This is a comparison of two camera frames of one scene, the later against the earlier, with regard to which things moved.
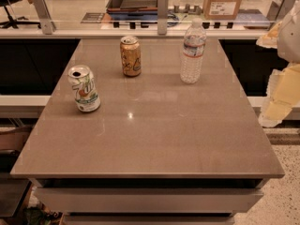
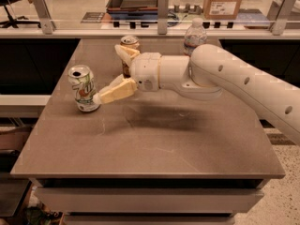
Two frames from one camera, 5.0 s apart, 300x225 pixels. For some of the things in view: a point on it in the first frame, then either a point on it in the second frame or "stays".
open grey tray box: [134, 3] stays
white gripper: [290, 37] → [145, 69]
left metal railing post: [48, 25] stays
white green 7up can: [84, 88] stays
